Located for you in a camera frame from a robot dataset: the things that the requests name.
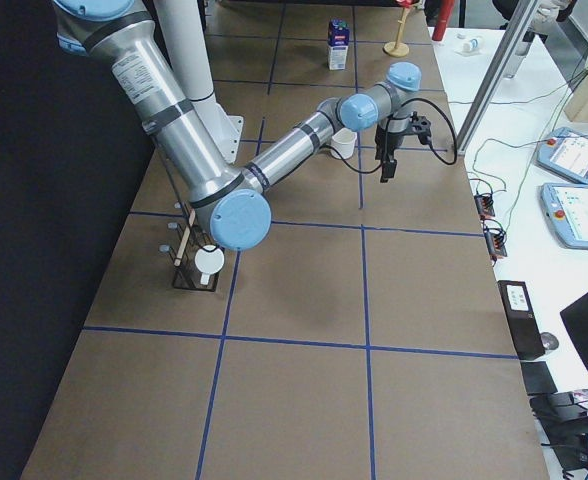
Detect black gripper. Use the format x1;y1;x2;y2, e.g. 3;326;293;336
375;119;407;183

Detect white smiley face mug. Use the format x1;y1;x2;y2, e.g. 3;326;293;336
330;128;357;160

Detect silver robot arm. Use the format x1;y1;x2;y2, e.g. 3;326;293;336
52;1;422;251

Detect blue white milk carton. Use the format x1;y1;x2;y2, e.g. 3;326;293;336
327;18;350;71

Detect orange black connector upper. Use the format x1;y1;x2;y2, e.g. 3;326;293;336
474;192;495;220

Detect orange black connector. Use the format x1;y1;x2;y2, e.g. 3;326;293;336
474;192;495;220
483;222;508;262

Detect wooden mug tree stand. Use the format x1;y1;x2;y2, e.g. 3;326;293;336
383;0;412;58

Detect orange black connector lower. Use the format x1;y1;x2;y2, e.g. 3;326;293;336
483;222;508;262

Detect white small bottle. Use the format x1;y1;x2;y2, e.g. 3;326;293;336
455;35;484;56

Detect red bottle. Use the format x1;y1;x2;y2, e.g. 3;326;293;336
432;0;456;42

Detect teach pendant far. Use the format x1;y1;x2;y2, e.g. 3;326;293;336
536;127;588;185

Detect teach pendant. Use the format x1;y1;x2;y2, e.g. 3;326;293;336
539;183;588;250
536;127;588;185

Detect teach pendant near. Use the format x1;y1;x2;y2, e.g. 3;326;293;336
539;183;588;250

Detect black box with labels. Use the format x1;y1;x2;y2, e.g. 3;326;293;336
497;280;545;360

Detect white HOME mug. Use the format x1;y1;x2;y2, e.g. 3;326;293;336
194;248;225;286

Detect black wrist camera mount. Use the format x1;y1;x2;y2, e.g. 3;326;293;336
407;112;432;146

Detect aluminium frame post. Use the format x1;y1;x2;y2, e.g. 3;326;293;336
457;0;539;154

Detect black wire mug rack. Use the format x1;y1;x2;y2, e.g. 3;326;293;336
163;149;221;293

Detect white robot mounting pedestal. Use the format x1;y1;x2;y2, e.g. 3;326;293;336
154;0;244;164

